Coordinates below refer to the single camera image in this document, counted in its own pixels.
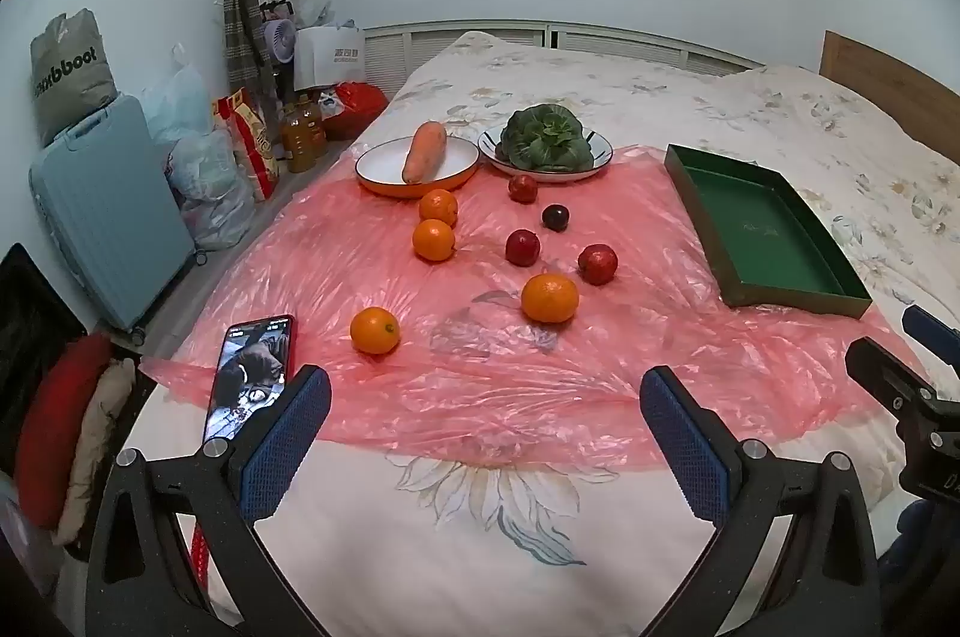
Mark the green leafy vegetable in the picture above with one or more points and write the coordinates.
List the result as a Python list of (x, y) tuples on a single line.
[(546, 137)]

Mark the dark purple plum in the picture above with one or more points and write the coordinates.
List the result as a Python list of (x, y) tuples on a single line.
[(556, 217)]

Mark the red cushion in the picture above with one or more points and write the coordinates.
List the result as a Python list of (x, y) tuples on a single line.
[(52, 428)]

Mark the large orange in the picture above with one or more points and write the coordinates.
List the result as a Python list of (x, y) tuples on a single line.
[(550, 298)]

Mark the pink plastic sheet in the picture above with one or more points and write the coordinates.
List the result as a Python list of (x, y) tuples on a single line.
[(475, 380)]

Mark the amber oil bottle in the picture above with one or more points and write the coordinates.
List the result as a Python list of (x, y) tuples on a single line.
[(302, 134)]

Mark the white plastic bags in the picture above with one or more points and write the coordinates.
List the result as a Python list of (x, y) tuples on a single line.
[(213, 195)]

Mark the grey foodboot bag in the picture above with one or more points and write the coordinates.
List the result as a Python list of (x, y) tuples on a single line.
[(71, 77)]

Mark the red plastic bag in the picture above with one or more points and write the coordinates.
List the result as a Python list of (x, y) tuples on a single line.
[(349, 108)]

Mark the light blue suitcase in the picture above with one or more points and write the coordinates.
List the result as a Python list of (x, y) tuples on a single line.
[(101, 190)]

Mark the white striped plate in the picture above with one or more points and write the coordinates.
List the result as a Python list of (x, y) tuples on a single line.
[(600, 149)]

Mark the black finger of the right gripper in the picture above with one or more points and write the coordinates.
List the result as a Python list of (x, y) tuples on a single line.
[(889, 381)]

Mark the orange rimmed white bowl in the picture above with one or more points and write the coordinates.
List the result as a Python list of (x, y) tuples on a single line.
[(379, 169)]

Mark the white radiator cover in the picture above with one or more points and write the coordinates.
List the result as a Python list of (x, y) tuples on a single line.
[(393, 52)]

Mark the green rectangular tray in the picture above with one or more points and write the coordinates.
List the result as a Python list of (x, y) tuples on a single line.
[(764, 245)]

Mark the white cardboard box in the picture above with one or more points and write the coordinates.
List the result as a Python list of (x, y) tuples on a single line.
[(327, 56)]

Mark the red yellow rice sack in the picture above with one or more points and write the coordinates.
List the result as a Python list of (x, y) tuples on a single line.
[(238, 115)]

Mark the orange carrot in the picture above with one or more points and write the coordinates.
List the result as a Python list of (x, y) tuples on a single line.
[(426, 153)]

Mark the beige cushion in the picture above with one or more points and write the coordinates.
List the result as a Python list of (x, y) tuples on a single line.
[(112, 392)]

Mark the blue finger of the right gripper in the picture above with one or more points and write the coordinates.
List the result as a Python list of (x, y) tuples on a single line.
[(943, 341)]

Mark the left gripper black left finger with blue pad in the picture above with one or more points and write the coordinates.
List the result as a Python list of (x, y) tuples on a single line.
[(140, 580)]

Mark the small red apple top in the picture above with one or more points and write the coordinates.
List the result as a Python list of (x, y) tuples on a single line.
[(523, 189)]

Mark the lower purple fan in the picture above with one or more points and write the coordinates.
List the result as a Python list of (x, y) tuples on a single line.
[(280, 39)]

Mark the wooden headboard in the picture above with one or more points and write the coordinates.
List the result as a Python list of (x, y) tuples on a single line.
[(927, 110)]

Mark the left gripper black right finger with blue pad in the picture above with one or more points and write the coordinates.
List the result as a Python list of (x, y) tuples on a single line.
[(825, 580)]

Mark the floral bed quilt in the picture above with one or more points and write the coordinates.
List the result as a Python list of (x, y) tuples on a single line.
[(378, 543)]

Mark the plaid scarf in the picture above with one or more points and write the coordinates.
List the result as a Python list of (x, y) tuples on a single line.
[(247, 58)]

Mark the smartphone with red case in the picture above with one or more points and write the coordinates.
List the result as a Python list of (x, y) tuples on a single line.
[(252, 371)]

